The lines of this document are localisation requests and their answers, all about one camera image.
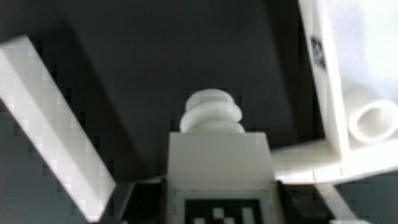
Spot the white table leg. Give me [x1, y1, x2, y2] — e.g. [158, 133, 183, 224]
[167, 89, 284, 224]

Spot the white square table top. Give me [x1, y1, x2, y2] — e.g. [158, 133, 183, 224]
[272, 0, 398, 184]

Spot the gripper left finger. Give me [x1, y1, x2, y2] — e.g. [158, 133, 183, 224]
[103, 179, 167, 224]

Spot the white U-shaped obstacle fence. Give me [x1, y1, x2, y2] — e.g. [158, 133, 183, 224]
[0, 36, 115, 223]

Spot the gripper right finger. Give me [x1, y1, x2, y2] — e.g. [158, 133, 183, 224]
[275, 181, 371, 224]

